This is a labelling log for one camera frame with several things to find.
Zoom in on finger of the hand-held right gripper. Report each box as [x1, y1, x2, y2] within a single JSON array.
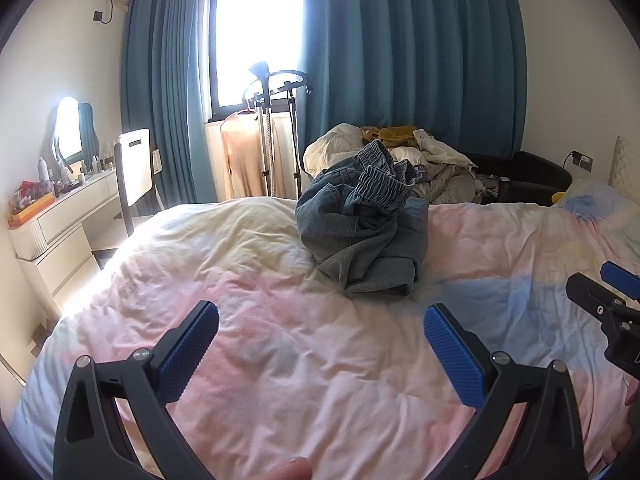
[[566, 272, 628, 322], [600, 261, 640, 303]]

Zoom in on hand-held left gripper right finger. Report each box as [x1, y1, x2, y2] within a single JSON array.
[[424, 303, 588, 480]]

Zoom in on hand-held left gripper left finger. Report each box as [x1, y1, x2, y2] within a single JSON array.
[[54, 301, 221, 480]]

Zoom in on blue denim jeans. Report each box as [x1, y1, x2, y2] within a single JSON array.
[[295, 140, 430, 298]]

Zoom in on person's left hand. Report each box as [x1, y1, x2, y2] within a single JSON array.
[[250, 456, 315, 480]]

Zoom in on blue and white pillow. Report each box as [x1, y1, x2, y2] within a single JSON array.
[[556, 178, 640, 226]]

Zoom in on pastel pink bed blanket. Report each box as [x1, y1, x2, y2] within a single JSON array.
[[10, 177, 640, 480]]

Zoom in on cream quilted headboard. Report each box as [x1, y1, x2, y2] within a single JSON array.
[[607, 136, 640, 191]]

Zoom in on black armchair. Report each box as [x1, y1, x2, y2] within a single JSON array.
[[465, 151, 572, 206]]

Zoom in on grey crumpled garment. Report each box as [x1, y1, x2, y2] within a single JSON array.
[[415, 160, 501, 206]]

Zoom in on white vanity desk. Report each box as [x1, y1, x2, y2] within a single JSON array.
[[7, 165, 121, 261]]

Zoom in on white backed chair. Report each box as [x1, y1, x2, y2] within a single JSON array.
[[92, 128, 161, 268]]

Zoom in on beige hanging garment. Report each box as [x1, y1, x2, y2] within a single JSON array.
[[220, 110, 273, 201]]

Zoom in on orange tray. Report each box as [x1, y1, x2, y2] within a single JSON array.
[[9, 195, 55, 226]]

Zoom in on group of cosmetic bottles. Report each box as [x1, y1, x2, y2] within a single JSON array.
[[37, 140, 118, 196]]

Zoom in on mustard yellow garment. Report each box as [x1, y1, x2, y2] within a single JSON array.
[[362, 125, 418, 143]]

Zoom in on cream quilt pile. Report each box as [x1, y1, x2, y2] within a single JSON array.
[[304, 122, 481, 201]]

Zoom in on wavy vanity mirror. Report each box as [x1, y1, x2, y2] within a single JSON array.
[[51, 97, 101, 163]]

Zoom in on garment steamer stand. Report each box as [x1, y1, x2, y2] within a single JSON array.
[[241, 61, 313, 200]]

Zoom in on window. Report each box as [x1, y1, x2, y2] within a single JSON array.
[[210, 0, 306, 121]]

